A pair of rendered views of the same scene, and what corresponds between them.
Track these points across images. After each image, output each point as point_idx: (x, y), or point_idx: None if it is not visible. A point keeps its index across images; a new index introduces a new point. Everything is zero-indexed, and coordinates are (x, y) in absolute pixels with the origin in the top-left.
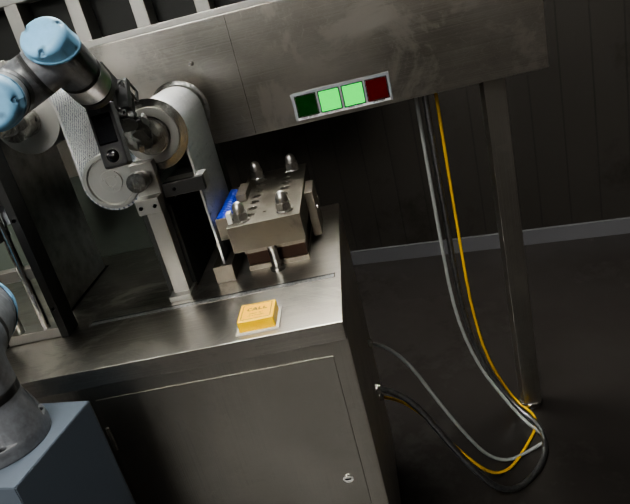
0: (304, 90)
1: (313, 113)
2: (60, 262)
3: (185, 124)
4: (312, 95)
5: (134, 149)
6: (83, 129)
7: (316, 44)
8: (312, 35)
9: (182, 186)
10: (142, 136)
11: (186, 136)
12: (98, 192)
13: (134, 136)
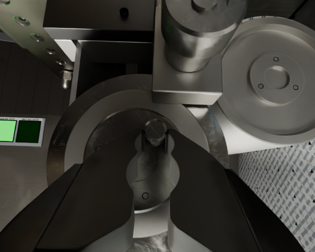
0: (26, 146)
1: (25, 121)
2: None
3: (46, 162)
4: (18, 139)
5: (177, 137)
6: (285, 192)
7: None
8: None
9: (101, 14)
10: (95, 188)
11: (56, 133)
12: (313, 62)
13: (126, 202)
